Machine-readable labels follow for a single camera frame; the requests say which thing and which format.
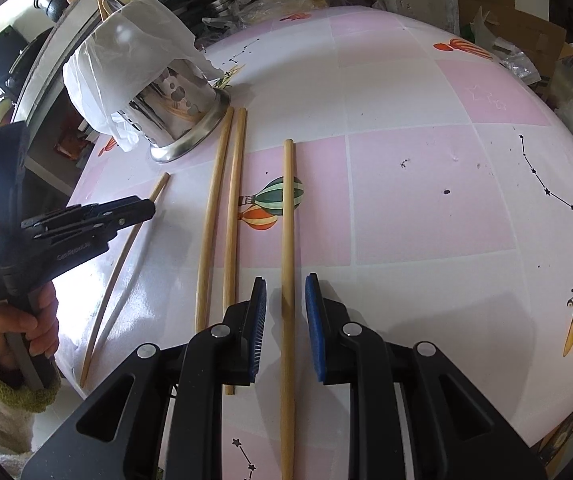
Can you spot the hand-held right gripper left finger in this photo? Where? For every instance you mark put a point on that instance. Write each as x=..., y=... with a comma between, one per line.
x=259, y=340

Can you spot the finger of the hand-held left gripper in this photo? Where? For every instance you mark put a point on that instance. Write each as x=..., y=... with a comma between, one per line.
x=116, y=208
x=126, y=224

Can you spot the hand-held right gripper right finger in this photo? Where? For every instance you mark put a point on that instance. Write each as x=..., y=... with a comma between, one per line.
x=314, y=340

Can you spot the bag-lined steel utensil holder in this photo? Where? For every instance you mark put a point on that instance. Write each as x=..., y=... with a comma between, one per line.
x=176, y=105

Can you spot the person's left hand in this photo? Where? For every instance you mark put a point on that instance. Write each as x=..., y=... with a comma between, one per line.
x=44, y=320

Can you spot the red packet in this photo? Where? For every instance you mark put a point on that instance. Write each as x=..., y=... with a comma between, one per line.
x=69, y=145

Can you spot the black frying pan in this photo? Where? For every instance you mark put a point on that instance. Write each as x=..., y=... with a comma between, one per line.
x=16, y=70

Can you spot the small steel pot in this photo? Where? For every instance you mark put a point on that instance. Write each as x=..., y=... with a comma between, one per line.
x=220, y=4

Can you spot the dark printed box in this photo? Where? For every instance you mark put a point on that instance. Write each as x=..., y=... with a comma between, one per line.
x=561, y=435

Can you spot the crumpled clear plastic bag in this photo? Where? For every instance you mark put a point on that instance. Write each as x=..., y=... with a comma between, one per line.
x=511, y=60

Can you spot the cardboard box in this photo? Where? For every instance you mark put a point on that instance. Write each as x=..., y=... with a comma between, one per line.
x=516, y=25

